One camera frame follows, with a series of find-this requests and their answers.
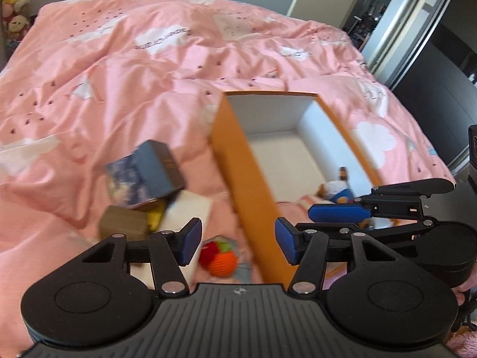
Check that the clear tube of plush toys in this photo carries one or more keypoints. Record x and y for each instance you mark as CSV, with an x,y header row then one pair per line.
x,y
15,3

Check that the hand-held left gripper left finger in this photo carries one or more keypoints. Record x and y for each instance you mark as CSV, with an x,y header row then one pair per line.
x,y
189,240

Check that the brown cardboard box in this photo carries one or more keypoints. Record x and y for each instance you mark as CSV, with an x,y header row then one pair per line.
x,y
123,223

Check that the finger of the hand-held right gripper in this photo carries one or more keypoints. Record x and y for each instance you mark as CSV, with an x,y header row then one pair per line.
x,y
335,212
384,231

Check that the white box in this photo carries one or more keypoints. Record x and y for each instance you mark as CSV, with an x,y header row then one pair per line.
x,y
193,207

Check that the yellow case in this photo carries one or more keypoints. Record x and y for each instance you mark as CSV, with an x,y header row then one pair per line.
x,y
158,214

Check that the crocheted red orange toy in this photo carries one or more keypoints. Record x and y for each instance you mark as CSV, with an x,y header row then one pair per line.
x,y
221,259

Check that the pink printed blanket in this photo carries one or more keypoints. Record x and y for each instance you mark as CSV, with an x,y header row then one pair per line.
x,y
111,63

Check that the orange cardboard box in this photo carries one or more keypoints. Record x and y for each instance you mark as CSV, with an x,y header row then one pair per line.
x,y
242,179

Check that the dark wardrobe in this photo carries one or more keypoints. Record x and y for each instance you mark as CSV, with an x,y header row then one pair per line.
x,y
439,63

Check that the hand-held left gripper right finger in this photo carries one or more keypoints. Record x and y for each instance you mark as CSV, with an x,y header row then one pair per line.
x,y
287,240

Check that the brown sailor plush toy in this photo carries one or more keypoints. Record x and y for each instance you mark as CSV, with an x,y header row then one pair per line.
x,y
337,190

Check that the dark box with gold print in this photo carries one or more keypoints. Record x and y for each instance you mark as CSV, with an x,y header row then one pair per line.
x,y
156,164

